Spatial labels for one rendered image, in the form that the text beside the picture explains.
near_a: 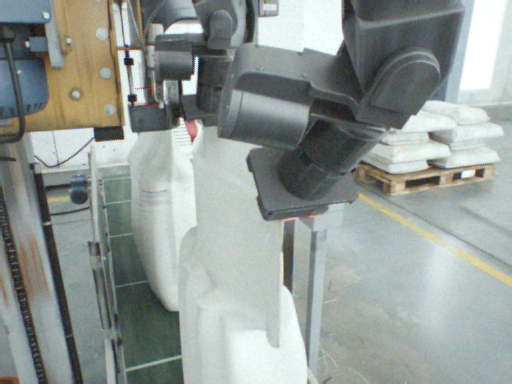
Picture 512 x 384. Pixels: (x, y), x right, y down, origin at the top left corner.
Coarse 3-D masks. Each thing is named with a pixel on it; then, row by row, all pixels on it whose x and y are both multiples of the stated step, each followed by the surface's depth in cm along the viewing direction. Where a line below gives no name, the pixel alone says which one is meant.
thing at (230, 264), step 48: (192, 144) 70; (240, 144) 75; (240, 192) 54; (192, 240) 83; (240, 240) 57; (192, 288) 70; (240, 288) 60; (192, 336) 71; (240, 336) 57; (288, 336) 59
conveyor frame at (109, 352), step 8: (104, 192) 236; (104, 208) 236; (112, 264) 160; (112, 272) 154; (120, 336) 121; (112, 352) 109; (112, 360) 106; (112, 368) 103; (112, 376) 101; (312, 376) 101
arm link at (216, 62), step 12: (192, 48) 65; (204, 48) 65; (192, 60) 65; (204, 60) 65; (216, 60) 65; (228, 60) 66; (192, 72) 67; (204, 72) 67; (216, 72) 66; (216, 84) 68
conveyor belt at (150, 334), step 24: (120, 192) 234; (120, 216) 202; (120, 240) 178; (120, 264) 159; (120, 288) 144; (144, 288) 144; (120, 312) 131; (144, 312) 131; (168, 312) 131; (144, 336) 120; (168, 336) 120; (144, 360) 111; (168, 360) 111
